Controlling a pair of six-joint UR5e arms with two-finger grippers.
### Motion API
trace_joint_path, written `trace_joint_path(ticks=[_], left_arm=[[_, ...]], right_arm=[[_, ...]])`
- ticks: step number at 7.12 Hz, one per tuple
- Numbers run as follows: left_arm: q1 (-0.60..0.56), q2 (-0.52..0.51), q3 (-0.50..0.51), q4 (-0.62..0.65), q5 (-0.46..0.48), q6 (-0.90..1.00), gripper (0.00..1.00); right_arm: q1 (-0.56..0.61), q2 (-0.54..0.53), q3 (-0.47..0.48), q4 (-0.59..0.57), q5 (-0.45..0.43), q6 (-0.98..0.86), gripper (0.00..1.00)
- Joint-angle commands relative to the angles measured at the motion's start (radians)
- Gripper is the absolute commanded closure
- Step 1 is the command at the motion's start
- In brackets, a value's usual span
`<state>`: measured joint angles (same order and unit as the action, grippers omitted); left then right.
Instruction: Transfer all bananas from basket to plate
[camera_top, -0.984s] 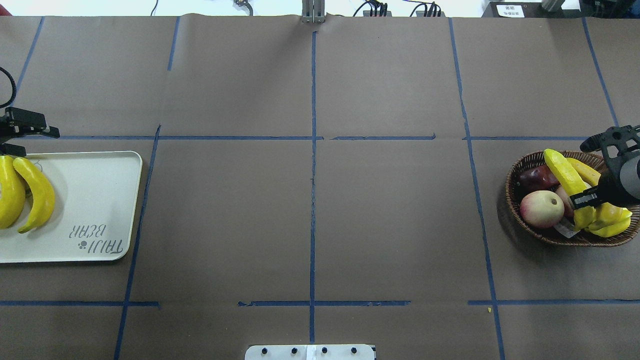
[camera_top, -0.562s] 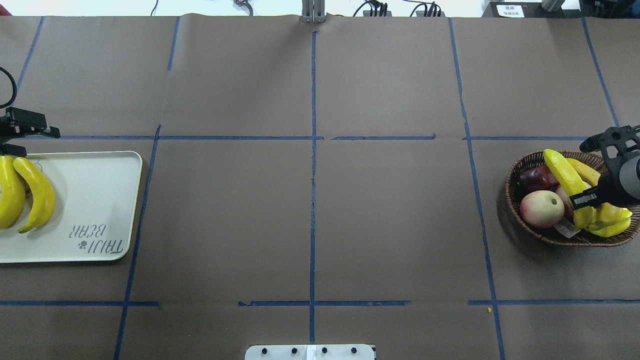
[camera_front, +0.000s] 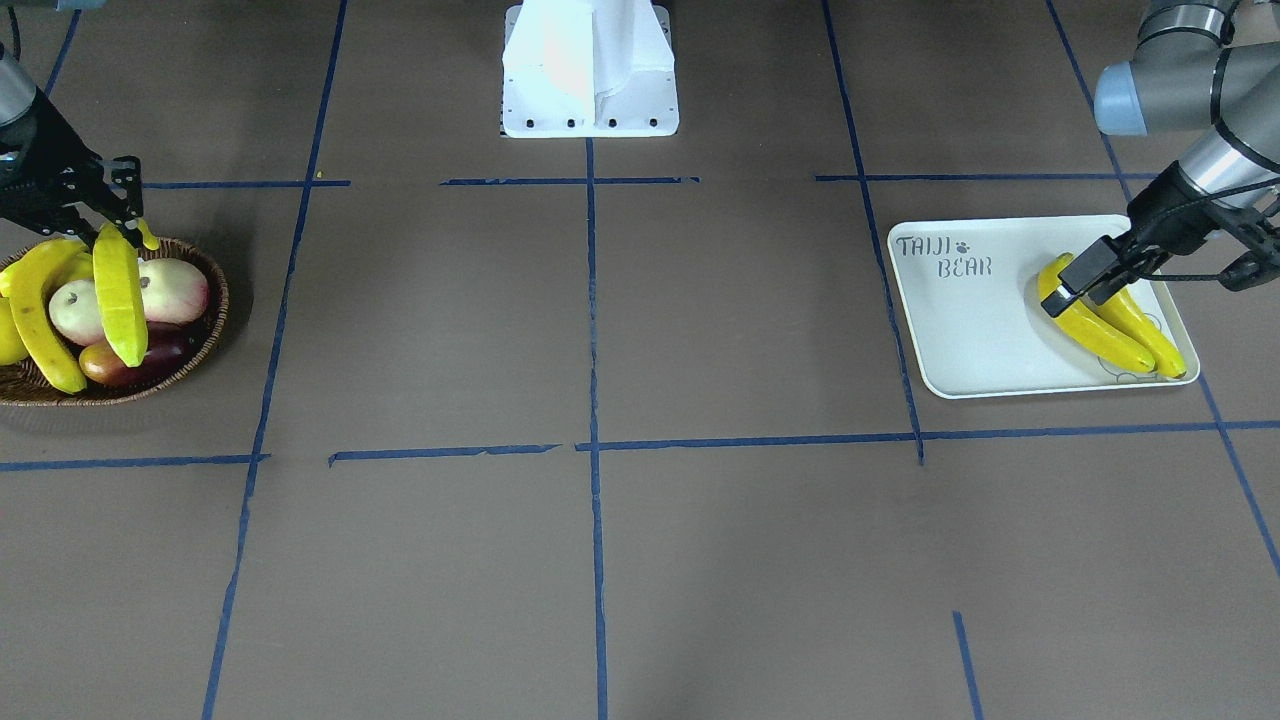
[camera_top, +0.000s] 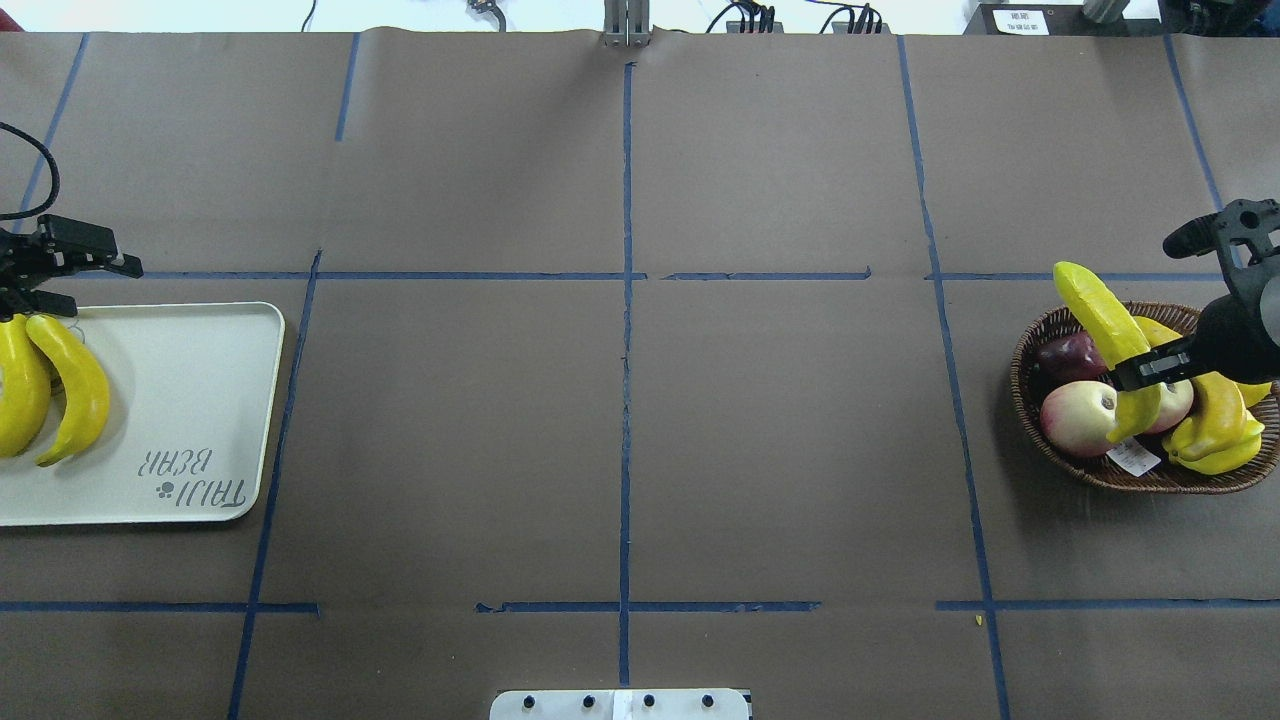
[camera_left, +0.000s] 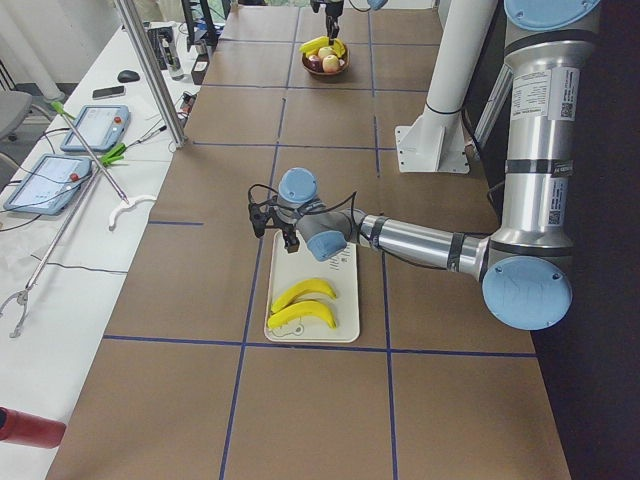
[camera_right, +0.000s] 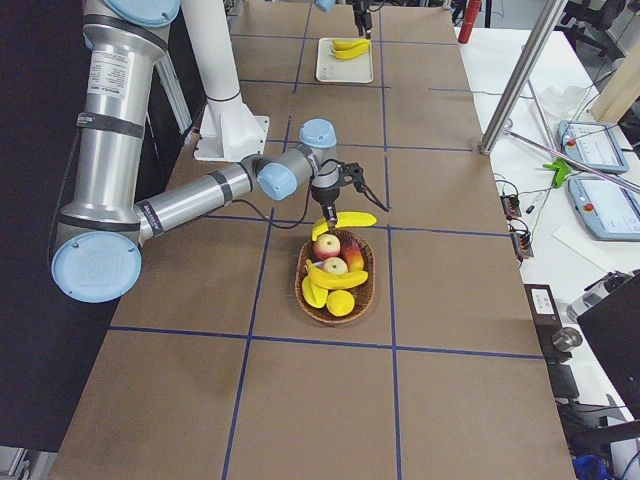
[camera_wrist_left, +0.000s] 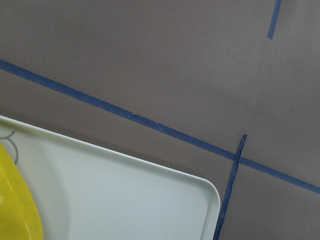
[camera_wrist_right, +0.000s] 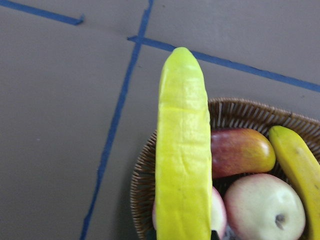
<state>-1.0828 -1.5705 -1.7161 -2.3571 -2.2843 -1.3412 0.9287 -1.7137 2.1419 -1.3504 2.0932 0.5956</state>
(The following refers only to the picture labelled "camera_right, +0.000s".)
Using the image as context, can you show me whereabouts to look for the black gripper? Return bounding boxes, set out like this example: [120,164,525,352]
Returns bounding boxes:
[352,0,372,39]
[311,180,344,229]

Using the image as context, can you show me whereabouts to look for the yellow banana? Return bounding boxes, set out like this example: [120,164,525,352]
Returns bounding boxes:
[306,260,369,290]
[311,211,378,242]
[331,45,370,61]
[332,38,370,51]

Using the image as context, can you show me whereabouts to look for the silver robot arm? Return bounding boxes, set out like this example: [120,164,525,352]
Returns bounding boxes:
[51,1,340,303]
[314,0,373,39]

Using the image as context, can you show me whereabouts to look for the brown wicker basket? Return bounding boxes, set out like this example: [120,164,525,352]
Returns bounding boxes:
[294,230,375,325]

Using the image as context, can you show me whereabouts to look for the pink apple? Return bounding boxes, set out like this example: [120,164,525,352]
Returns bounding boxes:
[321,257,349,275]
[313,233,341,261]

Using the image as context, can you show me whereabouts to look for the white bear-print tray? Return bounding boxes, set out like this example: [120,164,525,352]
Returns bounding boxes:
[315,37,374,84]

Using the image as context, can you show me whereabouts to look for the red yellow peach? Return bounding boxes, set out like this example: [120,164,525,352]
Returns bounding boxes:
[341,239,365,272]

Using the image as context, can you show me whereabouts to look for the yellow lemon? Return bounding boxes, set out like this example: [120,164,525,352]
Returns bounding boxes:
[326,290,355,317]

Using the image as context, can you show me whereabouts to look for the red fire extinguisher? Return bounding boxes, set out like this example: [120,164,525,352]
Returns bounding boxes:
[457,0,482,44]

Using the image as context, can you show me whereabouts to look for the orange black adapter upper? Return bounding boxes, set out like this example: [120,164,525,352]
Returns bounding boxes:
[500,194,521,220]

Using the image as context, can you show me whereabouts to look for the orange black adapter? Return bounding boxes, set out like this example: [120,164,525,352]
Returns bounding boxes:
[500,194,521,220]
[510,230,534,261]

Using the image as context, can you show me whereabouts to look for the orange black adapter lower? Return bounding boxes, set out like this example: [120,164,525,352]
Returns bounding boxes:
[510,230,534,261]

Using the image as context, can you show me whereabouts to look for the green plastic clamp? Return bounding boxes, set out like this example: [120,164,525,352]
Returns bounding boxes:
[542,157,572,189]

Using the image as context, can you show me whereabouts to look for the upper teach pendant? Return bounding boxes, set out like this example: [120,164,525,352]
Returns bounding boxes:
[557,120,629,174]

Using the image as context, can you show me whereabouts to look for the teach pendant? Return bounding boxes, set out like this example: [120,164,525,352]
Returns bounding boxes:
[567,176,639,242]
[557,120,629,174]

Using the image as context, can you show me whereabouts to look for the lower teach pendant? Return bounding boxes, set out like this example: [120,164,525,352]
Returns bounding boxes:
[567,176,639,242]

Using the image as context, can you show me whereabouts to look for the black monitor corner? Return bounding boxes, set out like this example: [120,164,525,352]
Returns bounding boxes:
[577,275,639,419]

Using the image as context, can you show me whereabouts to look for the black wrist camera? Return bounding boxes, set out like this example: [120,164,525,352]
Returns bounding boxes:
[339,162,365,191]

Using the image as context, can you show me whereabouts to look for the white camera pole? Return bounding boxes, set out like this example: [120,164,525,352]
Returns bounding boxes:
[181,0,270,162]

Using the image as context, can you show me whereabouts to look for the aluminium frame post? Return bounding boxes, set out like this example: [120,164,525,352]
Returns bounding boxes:
[479,0,567,155]

